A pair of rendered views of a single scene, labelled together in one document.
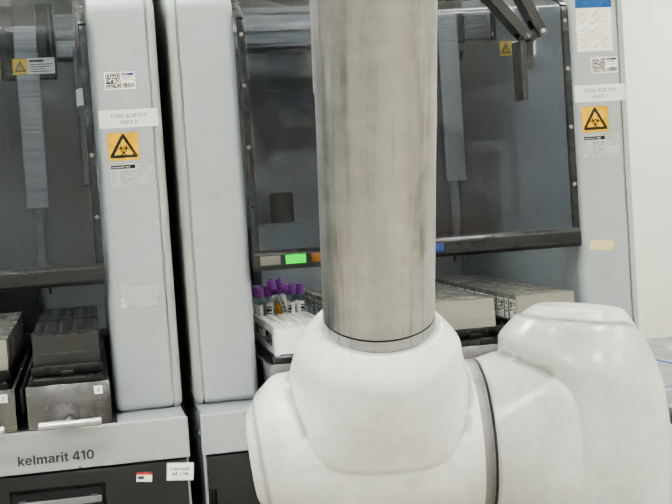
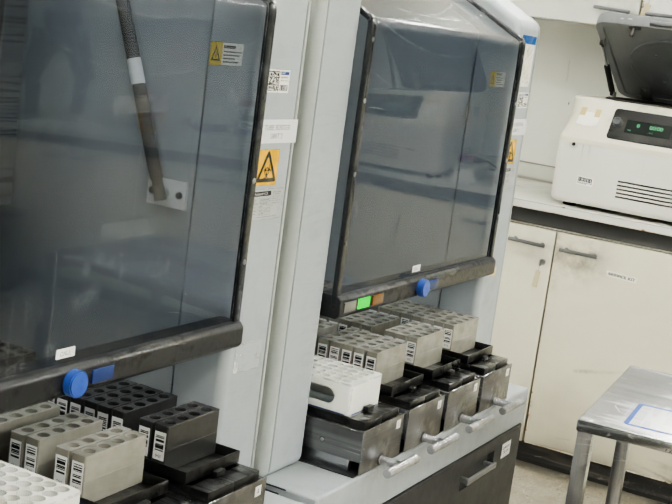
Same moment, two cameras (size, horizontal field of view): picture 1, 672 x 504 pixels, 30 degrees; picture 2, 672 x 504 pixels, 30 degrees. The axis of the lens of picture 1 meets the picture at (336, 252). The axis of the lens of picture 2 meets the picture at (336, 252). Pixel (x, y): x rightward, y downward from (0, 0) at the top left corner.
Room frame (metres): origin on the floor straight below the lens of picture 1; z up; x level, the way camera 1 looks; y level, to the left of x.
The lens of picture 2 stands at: (1.05, 1.54, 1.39)
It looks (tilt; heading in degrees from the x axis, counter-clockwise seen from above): 10 degrees down; 309
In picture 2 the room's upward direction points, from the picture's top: 8 degrees clockwise
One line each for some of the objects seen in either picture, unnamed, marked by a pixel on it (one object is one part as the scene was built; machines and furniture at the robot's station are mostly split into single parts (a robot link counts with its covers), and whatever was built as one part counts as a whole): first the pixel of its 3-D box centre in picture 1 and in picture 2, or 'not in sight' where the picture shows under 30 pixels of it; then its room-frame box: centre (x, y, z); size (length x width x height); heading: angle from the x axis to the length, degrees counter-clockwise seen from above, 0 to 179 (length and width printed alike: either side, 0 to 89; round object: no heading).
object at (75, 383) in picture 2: not in sight; (75, 383); (2.05, 0.72, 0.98); 0.03 x 0.01 x 0.03; 101
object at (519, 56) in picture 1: (520, 71); not in sight; (1.50, -0.23, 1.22); 0.03 x 0.01 x 0.07; 11
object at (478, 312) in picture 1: (464, 316); (424, 348); (2.26, -0.22, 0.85); 0.12 x 0.02 x 0.06; 100
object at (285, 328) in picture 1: (289, 334); (284, 375); (2.30, 0.09, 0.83); 0.30 x 0.10 x 0.06; 11
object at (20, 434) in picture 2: not in sight; (48, 446); (2.19, 0.64, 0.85); 0.12 x 0.02 x 0.06; 101
